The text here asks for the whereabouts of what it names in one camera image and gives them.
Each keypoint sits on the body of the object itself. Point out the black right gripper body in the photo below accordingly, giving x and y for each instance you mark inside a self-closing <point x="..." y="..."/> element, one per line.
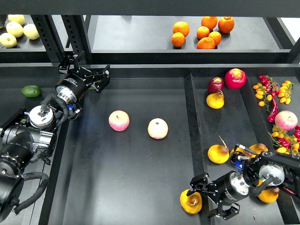
<point x="230" y="188"/>

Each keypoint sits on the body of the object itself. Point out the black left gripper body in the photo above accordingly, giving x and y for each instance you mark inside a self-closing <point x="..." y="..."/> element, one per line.
<point x="73" y="86"/>

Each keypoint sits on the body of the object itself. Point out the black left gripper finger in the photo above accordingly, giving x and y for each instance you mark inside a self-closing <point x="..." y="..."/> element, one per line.
<point x="90" y="77"/>
<point x="69" y="60"/>

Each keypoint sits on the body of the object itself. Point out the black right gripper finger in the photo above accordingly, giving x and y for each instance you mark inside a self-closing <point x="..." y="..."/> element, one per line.
<point x="204" y="185"/>
<point x="225" y="214"/>

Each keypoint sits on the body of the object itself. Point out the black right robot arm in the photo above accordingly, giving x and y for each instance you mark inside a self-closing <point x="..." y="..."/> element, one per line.
<point x="267" y="170"/>

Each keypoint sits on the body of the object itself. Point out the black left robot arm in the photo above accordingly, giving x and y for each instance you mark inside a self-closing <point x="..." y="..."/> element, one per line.
<point x="30" y="136"/>

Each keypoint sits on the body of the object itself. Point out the green avocado in corner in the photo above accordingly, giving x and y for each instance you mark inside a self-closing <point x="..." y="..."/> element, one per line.
<point x="96" y="85"/>

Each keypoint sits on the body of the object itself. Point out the yellow pear with stem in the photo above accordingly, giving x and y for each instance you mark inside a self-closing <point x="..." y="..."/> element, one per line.
<point x="218" y="154"/>

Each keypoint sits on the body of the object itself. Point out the green avocado upper left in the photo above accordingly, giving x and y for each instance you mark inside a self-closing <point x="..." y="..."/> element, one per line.
<point x="31" y="91"/>

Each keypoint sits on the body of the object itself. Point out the pale yellow pear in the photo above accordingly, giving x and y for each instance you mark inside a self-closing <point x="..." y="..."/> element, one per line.
<point x="14" y="29"/>
<point x="30" y="31"/>
<point x="8" y="40"/>
<point x="20" y="19"/>

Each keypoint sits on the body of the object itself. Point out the pink red apple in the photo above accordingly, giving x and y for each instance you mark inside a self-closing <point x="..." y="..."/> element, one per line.
<point x="119" y="120"/>

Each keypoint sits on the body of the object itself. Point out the black left tray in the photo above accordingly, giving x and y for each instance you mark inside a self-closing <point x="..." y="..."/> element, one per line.
<point x="12" y="80"/>

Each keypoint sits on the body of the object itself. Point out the black tray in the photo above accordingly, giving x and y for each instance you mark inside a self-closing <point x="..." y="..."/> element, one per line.
<point x="12" y="80"/>
<point x="242" y="121"/>
<point x="109" y="177"/>

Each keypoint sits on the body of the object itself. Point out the black right tray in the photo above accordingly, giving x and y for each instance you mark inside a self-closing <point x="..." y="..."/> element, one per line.
<point x="242" y="121"/>

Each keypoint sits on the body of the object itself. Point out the pale pink apple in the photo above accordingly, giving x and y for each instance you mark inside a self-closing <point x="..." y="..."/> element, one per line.
<point x="157" y="128"/>

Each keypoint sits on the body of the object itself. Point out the black centre tray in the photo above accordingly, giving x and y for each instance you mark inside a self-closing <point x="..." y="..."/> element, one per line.
<point x="109" y="177"/>

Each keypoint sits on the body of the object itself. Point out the red chili pepper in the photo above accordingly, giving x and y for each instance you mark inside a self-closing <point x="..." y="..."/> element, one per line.
<point x="273" y="112"/>

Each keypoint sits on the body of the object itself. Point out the orange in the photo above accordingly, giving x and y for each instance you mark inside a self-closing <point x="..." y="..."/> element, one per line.
<point x="206" y="43"/>
<point x="209" y="21"/>
<point x="226" y="24"/>
<point x="178" y="39"/>
<point x="181" y="27"/>
<point x="202" y="32"/>
<point x="216" y="36"/>

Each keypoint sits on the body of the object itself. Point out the pink apple right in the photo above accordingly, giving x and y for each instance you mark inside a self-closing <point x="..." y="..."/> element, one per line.
<point x="286" y="120"/>

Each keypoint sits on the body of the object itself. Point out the orange cherry tomato bunch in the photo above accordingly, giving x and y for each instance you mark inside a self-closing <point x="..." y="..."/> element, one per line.
<point x="262" y="93"/>
<point x="285" y="92"/>

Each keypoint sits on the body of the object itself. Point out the dark red apple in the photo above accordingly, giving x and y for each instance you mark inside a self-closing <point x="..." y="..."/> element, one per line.
<point x="215" y="85"/>

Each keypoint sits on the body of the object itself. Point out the red cherry tomato bunch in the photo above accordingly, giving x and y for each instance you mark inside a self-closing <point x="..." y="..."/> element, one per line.
<point x="268" y="85"/>

